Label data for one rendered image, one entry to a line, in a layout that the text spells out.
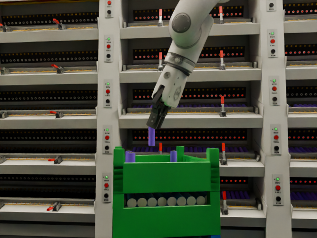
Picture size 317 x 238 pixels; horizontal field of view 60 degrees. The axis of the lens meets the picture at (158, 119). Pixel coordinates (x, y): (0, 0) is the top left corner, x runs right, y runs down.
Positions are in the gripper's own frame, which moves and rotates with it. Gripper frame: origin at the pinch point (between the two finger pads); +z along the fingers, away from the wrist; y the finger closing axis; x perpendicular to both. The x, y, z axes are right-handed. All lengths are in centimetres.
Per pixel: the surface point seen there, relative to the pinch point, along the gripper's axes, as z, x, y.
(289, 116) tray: -20, -33, 53
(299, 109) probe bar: -25, -35, 58
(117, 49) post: -18, 43, 32
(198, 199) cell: 8.4, -21.9, -18.7
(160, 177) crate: 6.9, -14.7, -23.5
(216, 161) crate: 0.4, -22.1, -18.0
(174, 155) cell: 6.9, -8.4, 2.5
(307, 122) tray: -20, -40, 55
